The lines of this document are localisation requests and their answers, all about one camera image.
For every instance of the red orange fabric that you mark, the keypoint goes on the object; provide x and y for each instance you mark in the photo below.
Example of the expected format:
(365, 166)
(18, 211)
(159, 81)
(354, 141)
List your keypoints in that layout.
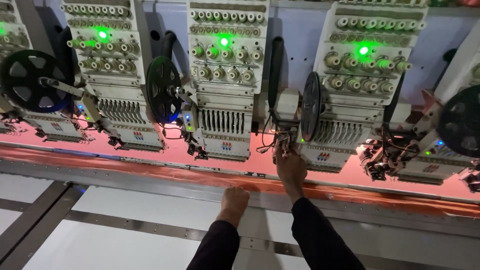
(356, 183)

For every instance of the black sequin reel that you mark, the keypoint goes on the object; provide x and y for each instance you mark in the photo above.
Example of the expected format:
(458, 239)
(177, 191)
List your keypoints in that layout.
(159, 90)
(459, 120)
(310, 107)
(26, 80)

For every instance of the person's left fingers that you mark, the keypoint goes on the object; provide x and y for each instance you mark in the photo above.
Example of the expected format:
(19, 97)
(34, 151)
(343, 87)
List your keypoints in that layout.
(237, 189)

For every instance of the white embroidery machine head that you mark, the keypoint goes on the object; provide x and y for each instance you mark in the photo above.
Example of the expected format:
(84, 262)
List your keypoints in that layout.
(360, 101)
(446, 161)
(112, 75)
(225, 97)
(56, 125)

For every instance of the person's right hand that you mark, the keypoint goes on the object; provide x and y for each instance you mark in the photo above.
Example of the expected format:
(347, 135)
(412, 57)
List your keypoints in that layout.
(291, 172)

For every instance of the metal sequin feeder device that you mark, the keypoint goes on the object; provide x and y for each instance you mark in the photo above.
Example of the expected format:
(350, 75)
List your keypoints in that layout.
(189, 120)
(88, 103)
(285, 108)
(382, 157)

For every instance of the pale blue machine beam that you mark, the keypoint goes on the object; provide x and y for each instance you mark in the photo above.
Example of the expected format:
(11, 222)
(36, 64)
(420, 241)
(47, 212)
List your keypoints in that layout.
(296, 45)

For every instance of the grey metal frame rail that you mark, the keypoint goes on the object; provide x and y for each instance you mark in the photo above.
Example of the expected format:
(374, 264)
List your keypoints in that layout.
(150, 183)

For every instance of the person's left hand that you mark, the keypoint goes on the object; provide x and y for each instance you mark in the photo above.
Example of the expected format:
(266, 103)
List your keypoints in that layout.
(234, 201)

